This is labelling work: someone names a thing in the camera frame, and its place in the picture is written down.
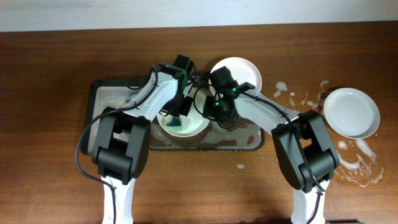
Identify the green yellow sponge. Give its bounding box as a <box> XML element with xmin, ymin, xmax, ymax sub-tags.
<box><xmin>165</xmin><ymin>116</ymin><xmax>183</xmax><ymax>133</ymax></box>

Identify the white plate with sauce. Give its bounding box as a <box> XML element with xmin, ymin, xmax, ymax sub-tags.
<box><xmin>157</xmin><ymin>88</ymin><xmax>210</xmax><ymax>138</ymax></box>

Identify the light blue plate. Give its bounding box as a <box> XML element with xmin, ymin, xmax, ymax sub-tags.
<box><xmin>323</xmin><ymin>88</ymin><xmax>381</xmax><ymax>139</ymax></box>

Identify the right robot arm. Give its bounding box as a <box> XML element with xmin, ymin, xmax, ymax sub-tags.
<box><xmin>203</xmin><ymin>83</ymin><xmax>340</xmax><ymax>223</ymax></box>

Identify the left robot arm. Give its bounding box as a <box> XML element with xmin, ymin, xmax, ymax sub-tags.
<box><xmin>91</xmin><ymin>62</ymin><xmax>196</xmax><ymax>223</ymax></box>

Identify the large black wash tray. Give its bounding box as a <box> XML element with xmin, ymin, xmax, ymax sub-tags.
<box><xmin>147</xmin><ymin>73</ymin><xmax>266</xmax><ymax>152</ymax></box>

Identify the small black soapy tray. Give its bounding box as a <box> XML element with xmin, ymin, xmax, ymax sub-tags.
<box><xmin>80</xmin><ymin>80</ymin><xmax>139</xmax><ymax>155</ymax></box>

